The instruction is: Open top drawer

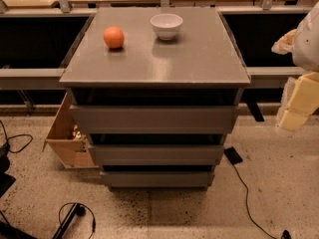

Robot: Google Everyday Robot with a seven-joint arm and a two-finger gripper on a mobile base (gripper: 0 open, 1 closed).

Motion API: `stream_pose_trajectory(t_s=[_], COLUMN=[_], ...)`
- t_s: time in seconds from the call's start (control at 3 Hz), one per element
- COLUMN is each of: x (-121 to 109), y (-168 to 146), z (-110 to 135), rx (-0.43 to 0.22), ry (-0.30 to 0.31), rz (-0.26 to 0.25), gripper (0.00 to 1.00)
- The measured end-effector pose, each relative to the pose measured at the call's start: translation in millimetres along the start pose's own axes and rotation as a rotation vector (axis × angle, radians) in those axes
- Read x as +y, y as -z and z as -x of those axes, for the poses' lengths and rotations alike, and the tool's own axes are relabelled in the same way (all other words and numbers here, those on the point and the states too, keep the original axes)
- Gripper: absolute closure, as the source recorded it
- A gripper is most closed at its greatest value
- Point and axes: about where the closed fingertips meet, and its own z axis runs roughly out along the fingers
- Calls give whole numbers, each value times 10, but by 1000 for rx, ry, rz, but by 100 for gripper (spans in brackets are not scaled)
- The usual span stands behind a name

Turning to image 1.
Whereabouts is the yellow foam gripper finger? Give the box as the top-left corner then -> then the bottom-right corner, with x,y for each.
276,73 -> 319,131

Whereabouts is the black power adapter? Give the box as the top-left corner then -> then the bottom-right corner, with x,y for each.
224,147 -> 243,165

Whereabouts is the grey metal railing frame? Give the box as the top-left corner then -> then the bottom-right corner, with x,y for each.
0,0 -> 319,92

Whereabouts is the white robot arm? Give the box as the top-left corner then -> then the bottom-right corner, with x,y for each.
271,2 -> 319,135

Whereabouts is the black floor cable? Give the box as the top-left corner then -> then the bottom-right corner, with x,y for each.
0,119 -> 34,154
232,162 -> 293,239

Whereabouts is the black floor cable right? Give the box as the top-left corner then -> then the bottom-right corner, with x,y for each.
232,162 -> 293,239

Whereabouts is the white ceramic bowl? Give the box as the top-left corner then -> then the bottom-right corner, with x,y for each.
151,13 -> 183,40

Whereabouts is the black tripod leg with cable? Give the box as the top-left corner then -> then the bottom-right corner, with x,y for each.
52,202 -> 97,239

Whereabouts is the grey top drawer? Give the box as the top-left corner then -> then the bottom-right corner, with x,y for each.
70,106 -> 239,134

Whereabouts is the grey bottom drawer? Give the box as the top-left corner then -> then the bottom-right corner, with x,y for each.
100,172 -> 214,188

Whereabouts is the orange fruit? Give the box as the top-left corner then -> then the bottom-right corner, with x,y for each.
103,26 -> 125,49

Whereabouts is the brown cardboard box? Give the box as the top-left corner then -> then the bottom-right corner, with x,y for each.
46,94 -> 95,168

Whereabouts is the grey drawer cabinet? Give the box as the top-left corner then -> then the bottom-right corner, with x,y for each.
59,6 -> 251,191

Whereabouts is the black floor cable left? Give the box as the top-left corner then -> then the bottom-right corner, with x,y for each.
0,119 -> 34,154

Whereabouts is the grey drawer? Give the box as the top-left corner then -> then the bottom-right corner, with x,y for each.
89,145 -> 223,165
100,172 -> 214,188
70,106 -> 239,134

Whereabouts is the grey middle drawer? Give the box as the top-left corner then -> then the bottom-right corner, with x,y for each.
89,145 -> 223,165

